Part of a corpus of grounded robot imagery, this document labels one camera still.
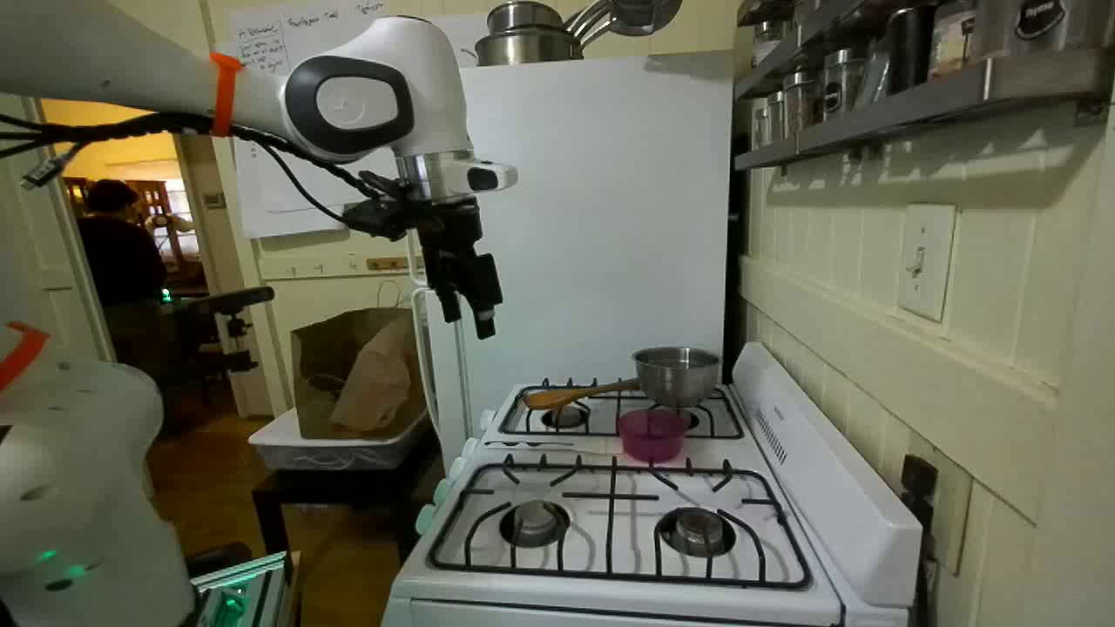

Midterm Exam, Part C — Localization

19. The black stove grate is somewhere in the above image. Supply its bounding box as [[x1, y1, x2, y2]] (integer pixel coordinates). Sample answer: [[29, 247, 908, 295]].
[[497, 375, 744, 442], [430, 454, 811, 593]]

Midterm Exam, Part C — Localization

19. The metal wall spice rack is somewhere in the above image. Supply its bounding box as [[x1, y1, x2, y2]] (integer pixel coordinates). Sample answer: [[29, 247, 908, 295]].
[[729, 0, 1115, 174]]

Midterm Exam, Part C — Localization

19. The white refrigerator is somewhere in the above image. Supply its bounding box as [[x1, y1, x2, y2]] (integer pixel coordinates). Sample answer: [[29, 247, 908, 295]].
[[412, 50, 738, 465]]

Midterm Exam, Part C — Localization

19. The white wall board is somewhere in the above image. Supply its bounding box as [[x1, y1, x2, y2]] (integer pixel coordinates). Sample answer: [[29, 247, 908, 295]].
[[224, 0, 412, 242]]

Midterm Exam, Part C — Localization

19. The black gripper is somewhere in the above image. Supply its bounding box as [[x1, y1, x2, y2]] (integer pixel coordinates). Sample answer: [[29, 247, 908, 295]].
[[416, 198, 504, 340]]

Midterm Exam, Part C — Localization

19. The control box with green lights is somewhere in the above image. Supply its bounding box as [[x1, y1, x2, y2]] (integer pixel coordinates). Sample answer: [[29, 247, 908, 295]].
[[186, 549, 292, 627]]

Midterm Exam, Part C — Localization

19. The white plastic bin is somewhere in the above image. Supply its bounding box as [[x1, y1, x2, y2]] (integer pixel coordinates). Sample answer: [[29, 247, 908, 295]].
[[244, 403, 434, 474]]

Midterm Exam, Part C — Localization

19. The black wall outlet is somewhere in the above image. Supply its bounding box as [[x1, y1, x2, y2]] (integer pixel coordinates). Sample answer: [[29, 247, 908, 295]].
[[901, 454, 941, 530]]

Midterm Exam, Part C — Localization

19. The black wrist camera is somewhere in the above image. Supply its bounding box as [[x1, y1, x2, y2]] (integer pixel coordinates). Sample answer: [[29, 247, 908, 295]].
[[340, 169, 430, 242]]

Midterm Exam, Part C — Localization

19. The dark spice jar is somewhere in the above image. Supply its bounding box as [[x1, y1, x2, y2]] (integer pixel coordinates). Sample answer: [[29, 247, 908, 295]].
[[886, 4, 933, 97]]

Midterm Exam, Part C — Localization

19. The stainless steel pan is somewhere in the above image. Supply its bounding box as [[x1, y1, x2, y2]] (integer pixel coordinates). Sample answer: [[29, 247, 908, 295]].
[[569, 0, 686, 44]]

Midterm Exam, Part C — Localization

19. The black camera on stand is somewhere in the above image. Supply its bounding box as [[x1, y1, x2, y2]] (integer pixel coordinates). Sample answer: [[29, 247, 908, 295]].
[[172, 285, 278, 375]]

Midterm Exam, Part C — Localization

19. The brown paper bag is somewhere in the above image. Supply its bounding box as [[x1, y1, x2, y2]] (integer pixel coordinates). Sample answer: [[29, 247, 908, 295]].
[[288, 306, 430, 442]]

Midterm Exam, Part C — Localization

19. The white light switch plate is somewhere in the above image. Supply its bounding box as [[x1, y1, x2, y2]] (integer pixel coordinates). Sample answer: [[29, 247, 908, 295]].
[[897, 201, 958, 326]]

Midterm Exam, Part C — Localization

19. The wooden spoon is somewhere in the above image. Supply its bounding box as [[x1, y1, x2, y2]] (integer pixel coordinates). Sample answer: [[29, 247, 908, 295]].
[[520, 378, 638, 415]]

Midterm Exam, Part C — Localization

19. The white gas stove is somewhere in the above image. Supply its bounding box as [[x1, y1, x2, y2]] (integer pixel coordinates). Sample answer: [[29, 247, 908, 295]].
[[379, 337, 927, 627]]

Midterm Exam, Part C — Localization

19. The pink cup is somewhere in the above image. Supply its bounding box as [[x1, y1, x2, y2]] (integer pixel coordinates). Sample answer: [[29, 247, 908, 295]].
[[618, 406, 690, 465]]

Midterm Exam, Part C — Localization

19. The black low table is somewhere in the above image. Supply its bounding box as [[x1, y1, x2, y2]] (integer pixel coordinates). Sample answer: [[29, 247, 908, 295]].
[[252, 457, 447, 564]]

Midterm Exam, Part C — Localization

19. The person in dark clothes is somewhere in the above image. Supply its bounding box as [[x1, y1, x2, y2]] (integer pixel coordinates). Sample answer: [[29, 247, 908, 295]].
[[75, 179, 178, 395]]

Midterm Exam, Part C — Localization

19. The round stove burner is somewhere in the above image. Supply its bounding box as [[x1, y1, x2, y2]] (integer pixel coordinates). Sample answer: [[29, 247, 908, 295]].
[[497, 497, 570, 549], [544, 402, 592, 431], [654, 504, 738, 562]]

